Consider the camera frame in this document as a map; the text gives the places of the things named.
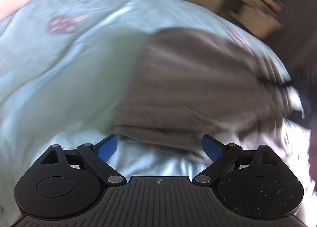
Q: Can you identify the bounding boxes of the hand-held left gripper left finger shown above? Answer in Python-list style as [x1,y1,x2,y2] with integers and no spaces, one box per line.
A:
[40,135,127,188]

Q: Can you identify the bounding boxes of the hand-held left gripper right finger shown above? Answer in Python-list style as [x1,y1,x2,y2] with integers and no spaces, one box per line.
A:
[192,135,280,188]

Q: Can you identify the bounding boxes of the grey pants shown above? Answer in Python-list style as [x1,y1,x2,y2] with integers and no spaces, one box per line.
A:
[111,27,306,167]

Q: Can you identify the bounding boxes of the white bed sheet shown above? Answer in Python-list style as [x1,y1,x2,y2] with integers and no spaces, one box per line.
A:
[233,112,314,220]

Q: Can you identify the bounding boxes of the grey curtain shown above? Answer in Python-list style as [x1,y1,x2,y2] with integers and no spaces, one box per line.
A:
[272,0,317,70]

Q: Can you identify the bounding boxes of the light blue printed blanket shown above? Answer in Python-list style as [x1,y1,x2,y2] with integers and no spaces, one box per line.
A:
[0,0,294,218]

